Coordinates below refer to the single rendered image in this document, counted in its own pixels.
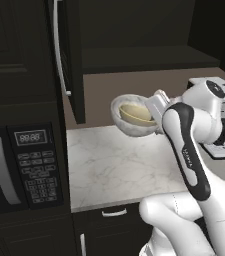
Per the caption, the silver base cabinet handle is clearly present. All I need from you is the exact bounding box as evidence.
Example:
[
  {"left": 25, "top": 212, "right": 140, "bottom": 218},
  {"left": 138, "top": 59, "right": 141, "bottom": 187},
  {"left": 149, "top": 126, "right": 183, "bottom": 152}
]
[{"left": 79, "top": 233, "right": 88, "bottom": 256}]

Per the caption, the black microwave oven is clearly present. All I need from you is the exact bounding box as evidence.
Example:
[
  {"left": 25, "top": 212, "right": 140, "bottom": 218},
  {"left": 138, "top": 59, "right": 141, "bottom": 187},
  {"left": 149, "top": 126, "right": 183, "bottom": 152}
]
[{"left": 0, "top": 122, "right": 66, "bottom": 216}]

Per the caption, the dark base cabinet door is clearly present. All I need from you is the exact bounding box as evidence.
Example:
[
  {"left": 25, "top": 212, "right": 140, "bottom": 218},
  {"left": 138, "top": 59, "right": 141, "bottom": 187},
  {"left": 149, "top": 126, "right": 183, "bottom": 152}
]
[{"left": 73, "top": 227, "right": 153, "bottom": 256}]

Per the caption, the dark tall cabinet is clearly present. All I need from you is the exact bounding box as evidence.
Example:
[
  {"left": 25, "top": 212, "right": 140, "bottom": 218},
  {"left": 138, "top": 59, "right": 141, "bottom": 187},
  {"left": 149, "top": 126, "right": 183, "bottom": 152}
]
[{"left": 0, "top": 0, "right": 72, "bottom": 256}]

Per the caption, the dark wall cabinet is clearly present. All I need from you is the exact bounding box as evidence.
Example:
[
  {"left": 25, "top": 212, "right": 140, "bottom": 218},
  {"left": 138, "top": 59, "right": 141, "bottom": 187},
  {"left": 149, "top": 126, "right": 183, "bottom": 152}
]
[{"left": 187, "top": 0, "right": 225, "bottom": 82}]

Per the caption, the dark cabinet door under microwave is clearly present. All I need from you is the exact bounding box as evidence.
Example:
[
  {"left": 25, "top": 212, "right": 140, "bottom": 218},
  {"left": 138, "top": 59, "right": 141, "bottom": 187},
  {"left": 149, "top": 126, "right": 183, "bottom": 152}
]
[{"left": 0, "top": 219, "right": 77, "bottom": 256}]

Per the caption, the dark open cabinet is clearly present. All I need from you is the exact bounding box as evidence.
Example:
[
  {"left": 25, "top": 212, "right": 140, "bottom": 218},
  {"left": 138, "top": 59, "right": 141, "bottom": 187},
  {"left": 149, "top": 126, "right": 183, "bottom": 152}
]
[{"left": 78, "top": 0, "right": 222, "bottom": 76}]

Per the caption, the small beige bowl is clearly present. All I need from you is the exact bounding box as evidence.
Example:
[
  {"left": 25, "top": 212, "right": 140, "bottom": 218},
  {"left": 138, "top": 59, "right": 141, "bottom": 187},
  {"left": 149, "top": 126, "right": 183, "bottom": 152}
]
[{"left": 118, "top": 103, "right": 157, "bottom": 128}]

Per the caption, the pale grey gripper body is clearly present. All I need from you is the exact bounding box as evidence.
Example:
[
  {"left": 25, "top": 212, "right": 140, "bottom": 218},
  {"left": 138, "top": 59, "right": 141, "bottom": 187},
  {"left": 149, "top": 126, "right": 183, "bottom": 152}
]
[{"left": 145, "top": 89, "right": 172, "bottom": 126}]

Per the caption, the dark drawer front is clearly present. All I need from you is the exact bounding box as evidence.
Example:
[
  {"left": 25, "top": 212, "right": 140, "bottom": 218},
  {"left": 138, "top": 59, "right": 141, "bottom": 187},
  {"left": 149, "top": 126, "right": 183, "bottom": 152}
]
[{"left": 71, "top": 201, "right": 146, "bottom": 232}]

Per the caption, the silver drawer handle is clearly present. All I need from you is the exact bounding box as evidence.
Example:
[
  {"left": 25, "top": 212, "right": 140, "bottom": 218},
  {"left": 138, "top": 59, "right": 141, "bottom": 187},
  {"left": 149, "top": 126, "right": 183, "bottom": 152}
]
[{"left": 101, "top": 207, "right": 129, "bottom": 218}]

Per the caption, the silver cabinet door handle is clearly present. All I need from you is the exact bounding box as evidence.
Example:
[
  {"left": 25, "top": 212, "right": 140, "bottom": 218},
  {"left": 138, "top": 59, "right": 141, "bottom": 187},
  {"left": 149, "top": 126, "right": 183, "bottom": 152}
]
[{"left": 51, "top": 0, "right": 73, "bottom": 98}]

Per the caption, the grey microwave handle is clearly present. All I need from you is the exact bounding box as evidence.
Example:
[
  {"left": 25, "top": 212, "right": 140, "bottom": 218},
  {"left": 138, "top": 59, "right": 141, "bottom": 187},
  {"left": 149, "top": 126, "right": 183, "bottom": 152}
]
[{"left": 0, "top": 136, "right": 22, "bottom": 206}]

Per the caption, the large marble bowl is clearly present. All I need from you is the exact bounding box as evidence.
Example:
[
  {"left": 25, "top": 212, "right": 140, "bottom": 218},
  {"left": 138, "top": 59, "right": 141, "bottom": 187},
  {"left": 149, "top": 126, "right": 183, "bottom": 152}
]
[{"left": 110, "top": 94, "right": 159, "bottom": 138}]

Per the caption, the dark open cabinet door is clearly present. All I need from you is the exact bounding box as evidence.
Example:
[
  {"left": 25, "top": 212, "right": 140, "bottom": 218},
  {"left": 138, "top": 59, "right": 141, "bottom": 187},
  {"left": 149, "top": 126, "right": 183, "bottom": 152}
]
[{"left": 47, "top": 0, "right": 87, "bottom": 125}]

